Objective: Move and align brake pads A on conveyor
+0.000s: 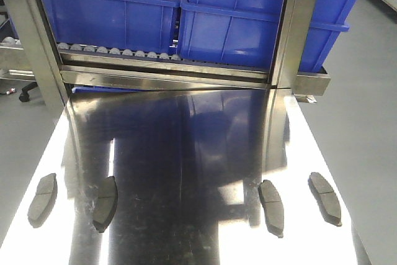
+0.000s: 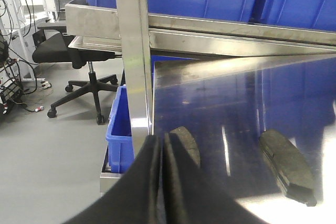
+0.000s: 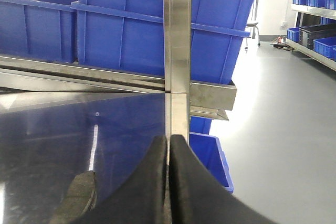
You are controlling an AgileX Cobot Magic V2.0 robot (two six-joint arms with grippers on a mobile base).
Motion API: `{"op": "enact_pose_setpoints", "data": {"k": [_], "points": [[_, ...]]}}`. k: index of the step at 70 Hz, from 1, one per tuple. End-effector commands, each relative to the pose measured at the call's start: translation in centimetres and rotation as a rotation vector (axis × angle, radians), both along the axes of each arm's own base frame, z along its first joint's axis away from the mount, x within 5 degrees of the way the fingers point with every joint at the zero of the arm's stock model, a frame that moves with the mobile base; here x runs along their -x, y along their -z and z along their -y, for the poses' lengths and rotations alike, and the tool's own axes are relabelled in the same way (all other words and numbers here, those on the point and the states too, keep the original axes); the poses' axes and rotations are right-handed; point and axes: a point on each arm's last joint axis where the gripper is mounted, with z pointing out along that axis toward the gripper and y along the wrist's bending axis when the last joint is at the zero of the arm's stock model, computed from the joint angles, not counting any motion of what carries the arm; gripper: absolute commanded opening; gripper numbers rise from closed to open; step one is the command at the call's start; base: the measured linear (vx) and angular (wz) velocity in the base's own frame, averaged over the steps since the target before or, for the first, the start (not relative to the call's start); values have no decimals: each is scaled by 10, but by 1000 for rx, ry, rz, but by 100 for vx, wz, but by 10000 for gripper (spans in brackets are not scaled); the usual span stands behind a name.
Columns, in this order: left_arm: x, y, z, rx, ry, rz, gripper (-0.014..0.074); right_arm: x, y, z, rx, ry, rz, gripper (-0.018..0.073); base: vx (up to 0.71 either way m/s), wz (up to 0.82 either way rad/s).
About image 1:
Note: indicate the black office chair base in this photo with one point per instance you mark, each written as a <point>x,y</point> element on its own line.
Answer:
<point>24,95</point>

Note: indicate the blue bin with red bag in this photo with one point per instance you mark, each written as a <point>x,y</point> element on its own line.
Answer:
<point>147,25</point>

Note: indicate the brake pad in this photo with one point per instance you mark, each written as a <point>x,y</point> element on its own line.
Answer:
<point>106,204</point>
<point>326,199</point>
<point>43,200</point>
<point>273,208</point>

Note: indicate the roller conveyor track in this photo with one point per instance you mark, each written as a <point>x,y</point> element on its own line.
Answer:
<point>117,51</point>

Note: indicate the stainless steel rack frame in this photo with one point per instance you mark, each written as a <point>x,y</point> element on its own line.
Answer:
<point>37,57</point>

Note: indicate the large blue plastic bin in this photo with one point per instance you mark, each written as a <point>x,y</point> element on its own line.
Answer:
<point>243,32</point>

